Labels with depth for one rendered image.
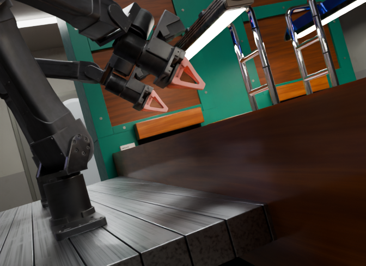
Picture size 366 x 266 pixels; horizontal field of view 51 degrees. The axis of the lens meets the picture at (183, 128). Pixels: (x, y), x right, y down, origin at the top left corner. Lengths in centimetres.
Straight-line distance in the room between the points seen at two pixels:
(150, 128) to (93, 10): 94
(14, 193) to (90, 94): 607
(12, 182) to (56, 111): 703
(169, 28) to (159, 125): 85
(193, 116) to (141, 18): 89
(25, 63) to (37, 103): 6
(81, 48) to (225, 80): 67
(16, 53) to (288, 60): 158
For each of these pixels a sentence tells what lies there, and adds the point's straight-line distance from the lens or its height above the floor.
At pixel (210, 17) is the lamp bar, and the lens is 112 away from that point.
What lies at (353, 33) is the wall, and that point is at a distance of 426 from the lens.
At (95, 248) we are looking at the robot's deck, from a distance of 44.
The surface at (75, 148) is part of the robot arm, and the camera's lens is 62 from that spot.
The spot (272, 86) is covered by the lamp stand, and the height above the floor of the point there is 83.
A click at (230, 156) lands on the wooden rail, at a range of 46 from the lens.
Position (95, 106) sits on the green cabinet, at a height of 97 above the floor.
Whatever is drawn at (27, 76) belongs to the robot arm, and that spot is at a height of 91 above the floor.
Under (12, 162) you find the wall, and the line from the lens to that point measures 766.
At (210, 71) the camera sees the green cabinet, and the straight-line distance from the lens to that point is 182.
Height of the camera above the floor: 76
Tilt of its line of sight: 1 degrees up
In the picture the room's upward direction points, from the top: 16 degrees counter-clockwise
